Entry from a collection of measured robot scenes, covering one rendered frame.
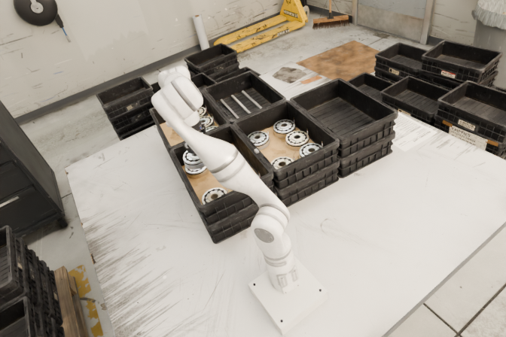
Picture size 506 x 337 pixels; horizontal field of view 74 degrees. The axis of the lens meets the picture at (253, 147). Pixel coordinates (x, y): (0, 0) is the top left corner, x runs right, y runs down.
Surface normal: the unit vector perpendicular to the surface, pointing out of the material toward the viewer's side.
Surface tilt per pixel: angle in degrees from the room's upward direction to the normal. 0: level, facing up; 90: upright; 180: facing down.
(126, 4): 90
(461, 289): 0
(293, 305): 4
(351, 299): 0
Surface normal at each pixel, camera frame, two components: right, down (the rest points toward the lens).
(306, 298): -0.20, -0.78
